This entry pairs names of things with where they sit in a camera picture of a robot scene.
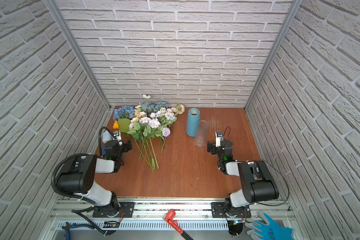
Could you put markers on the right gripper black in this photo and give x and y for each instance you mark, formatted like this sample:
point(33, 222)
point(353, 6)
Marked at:
point(214, 147)

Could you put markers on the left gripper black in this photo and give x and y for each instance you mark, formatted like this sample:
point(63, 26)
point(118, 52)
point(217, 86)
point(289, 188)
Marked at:
point(125, 147)

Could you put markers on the pink white hydrangea bouquet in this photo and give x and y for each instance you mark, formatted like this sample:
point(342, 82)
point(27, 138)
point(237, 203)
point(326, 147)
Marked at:
point(143, 131)

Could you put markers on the peach rose flower stem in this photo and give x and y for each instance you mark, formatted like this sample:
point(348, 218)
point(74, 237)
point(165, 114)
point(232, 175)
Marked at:
point(178, 110)

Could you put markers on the white poppy flower stem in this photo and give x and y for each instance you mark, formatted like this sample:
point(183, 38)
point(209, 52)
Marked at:
point(145, 106)

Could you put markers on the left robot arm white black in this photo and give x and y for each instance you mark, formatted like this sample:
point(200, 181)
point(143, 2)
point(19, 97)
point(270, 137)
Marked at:
point(74, 177)

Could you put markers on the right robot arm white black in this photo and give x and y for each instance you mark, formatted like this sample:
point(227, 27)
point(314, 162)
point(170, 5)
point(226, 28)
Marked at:
point(257, 182)

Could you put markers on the clear ribbed glass vase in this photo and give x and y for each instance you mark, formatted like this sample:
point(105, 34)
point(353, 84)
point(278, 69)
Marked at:
point(201, 134)

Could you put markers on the blue ceramic vase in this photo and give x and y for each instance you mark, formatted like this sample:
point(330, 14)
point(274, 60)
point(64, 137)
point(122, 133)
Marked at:
point(192, 122)

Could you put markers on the white tape roll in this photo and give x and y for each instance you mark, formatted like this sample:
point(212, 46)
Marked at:
point(106, 137)

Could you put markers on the orange small flower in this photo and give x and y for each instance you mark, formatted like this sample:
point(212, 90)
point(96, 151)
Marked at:
point(116, 125)

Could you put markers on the purple ball flower stem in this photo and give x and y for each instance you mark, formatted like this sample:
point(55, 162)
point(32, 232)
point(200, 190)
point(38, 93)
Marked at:
point(165, 132)

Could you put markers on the dusty blue hydrangea flower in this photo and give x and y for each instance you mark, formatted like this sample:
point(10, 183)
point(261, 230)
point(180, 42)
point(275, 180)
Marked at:
point(155, 107)

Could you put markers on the lilac white flower bouquet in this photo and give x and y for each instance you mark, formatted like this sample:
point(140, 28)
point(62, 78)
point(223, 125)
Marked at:
point(163, 118)

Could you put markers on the red pipe wrench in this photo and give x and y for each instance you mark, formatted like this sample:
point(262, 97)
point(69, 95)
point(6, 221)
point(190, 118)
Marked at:
point(169, 218)

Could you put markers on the blue work glove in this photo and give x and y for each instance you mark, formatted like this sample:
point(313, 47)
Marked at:
point(271, 230)

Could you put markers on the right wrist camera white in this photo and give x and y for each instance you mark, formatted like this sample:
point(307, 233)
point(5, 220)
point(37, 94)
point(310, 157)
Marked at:
point(219, 138)

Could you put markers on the blue handled pliers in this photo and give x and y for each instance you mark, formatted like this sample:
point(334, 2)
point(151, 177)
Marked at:
point(67, 227)

